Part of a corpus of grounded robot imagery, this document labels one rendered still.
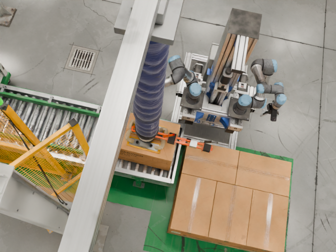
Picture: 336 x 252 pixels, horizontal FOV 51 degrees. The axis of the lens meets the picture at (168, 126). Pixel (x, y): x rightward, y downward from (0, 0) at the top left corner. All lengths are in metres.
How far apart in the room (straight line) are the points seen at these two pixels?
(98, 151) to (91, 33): 4.10
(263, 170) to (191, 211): 0.93
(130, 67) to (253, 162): 2.83
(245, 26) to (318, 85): 2.67
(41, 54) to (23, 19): 0.65
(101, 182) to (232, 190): 2.77
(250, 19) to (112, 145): 1.97
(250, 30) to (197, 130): 1.84
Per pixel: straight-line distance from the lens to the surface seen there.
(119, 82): 1.45
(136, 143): 3.51
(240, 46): 2.87
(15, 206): 1.66
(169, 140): 3.42
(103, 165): 1.33
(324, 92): 5.46
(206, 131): 4.46
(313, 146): 5.06
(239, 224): 3.93
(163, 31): 1.80
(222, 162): 4.02
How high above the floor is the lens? 4.33
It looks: 69 degrees down
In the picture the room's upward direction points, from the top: 10 degrees clockwise
